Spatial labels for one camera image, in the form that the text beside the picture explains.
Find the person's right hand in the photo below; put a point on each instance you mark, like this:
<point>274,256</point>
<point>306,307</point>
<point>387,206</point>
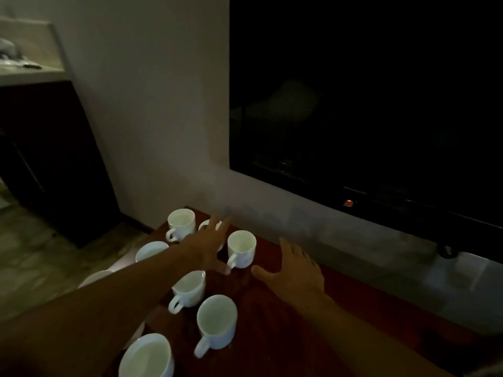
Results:
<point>298,278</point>

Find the person's left hand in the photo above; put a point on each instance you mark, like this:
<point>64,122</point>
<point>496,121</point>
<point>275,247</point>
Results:
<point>208,247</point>

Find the white ceramic cup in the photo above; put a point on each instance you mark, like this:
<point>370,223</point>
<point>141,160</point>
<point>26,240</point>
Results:
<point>217,318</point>
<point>203,224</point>
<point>243,247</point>
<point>147,357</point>
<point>151,250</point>
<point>190,288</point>

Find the group of white cups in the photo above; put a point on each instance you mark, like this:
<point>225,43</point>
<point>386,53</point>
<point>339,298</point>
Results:
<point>181,221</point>

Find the person's left forearm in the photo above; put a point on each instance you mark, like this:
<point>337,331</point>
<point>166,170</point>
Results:
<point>78,318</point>

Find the person's right forearm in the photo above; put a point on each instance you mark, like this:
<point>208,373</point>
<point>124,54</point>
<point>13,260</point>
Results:
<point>373,345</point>

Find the dark red wooden table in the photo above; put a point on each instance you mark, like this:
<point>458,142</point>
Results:
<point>255,310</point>

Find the dark wooden cabinet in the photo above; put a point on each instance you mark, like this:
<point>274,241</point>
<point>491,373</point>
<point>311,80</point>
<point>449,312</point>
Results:
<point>59,160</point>

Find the pale stone countertop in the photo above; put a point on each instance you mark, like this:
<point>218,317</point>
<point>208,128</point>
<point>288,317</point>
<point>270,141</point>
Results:
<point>31,76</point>

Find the small dark flat object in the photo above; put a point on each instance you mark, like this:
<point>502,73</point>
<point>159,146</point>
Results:
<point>32,66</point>

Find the grey crumpled bundle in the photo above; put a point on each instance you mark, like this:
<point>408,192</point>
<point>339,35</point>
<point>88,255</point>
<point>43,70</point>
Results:
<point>8,49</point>

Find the black wall television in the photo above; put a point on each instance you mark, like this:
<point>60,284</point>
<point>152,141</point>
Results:
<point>353,74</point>

